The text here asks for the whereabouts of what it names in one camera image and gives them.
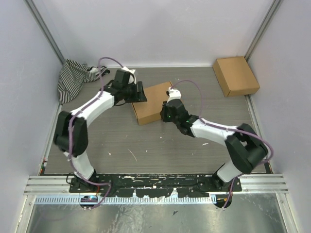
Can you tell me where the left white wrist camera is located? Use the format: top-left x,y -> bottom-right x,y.
121,66 -> 137,84

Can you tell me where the aluminium frame rail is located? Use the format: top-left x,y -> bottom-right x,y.
24,174 -> 288,195

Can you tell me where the striped black white cloth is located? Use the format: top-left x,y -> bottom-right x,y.
57,59 -> 110,104

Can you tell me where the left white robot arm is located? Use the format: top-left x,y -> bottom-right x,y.
53,67 -> 147,193

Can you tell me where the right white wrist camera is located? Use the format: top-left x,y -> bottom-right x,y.
166,87 -> 181,102

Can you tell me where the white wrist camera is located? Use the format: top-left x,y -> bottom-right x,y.
166,87 -> 181,102
121,66 -> 137,84

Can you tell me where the slotted grey cable duct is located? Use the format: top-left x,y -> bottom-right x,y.
35,195 -> 216,204

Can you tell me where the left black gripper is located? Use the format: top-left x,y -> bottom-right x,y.
123,82 -> 148,104

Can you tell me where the folded brown cardboard box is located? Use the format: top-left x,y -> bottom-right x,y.
212,56 -> 260,97

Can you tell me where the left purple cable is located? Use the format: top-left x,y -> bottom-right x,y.
68,57 -> 126,211

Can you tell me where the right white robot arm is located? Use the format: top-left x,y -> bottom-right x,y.
160,99 -> 268,192

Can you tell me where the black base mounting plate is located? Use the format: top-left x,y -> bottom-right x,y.
66,173 -> 242,198

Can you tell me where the brown cardboard box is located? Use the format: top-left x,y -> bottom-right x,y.
132,82 -> 172,126
212,56 -> 260,97

